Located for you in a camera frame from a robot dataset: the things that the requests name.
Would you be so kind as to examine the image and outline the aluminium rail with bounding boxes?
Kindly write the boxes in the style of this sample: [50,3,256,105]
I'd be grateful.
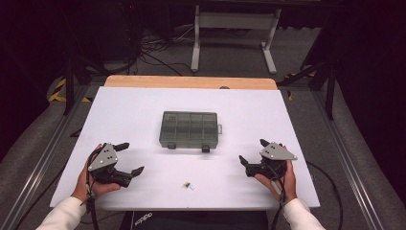
[313,90,406,230]
[0,85,91,230]

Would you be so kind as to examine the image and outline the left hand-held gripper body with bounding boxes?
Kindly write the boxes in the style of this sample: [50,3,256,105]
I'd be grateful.
[86,142,134,189]

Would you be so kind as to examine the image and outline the grey transparent compartment box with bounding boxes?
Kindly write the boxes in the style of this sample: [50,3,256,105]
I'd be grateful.
[158,110,224,153]

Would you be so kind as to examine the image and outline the left hand-held gripper cable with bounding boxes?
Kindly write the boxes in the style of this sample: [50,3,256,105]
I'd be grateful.
[83,152,101,230]

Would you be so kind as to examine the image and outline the wooden table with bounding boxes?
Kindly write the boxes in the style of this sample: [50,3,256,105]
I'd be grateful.
[103,75,279,91]

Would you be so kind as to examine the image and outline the white metal stand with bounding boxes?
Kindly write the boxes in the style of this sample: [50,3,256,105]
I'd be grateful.
[191,4,282,75]

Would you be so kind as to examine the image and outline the right hand-held gripper cable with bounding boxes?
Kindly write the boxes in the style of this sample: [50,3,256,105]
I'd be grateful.
[270,161,345,230]

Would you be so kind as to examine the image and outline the person's left hand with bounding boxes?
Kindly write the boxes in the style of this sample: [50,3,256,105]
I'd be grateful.
[71,143,122,202]

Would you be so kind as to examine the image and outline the person's right hand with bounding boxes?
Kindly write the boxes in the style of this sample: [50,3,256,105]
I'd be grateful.
[254,145,298,203]

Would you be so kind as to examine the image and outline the tangle of black floor cables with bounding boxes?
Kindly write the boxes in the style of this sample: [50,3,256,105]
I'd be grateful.
[125,23,196,77]

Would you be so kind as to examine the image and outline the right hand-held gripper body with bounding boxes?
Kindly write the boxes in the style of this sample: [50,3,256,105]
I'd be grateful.
[245,142,299,182]

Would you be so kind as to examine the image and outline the hand-held gripper cable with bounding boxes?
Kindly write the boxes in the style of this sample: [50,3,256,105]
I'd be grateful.
[270,161,345,230]
[83,152,101,230]

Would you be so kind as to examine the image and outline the white board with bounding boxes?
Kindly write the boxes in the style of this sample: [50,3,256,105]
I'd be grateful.
[50,85,321,212]

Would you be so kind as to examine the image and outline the yellow and black striped tape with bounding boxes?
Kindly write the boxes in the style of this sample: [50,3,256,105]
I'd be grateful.
[47,78,93,104]

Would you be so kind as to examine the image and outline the black metal stand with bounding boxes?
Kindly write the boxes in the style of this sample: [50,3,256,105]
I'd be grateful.
[61,56,97,117]
[277,58,337,122]

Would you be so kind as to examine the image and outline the person's dark clothing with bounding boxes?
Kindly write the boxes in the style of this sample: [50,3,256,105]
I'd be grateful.
[119,210,270,230]

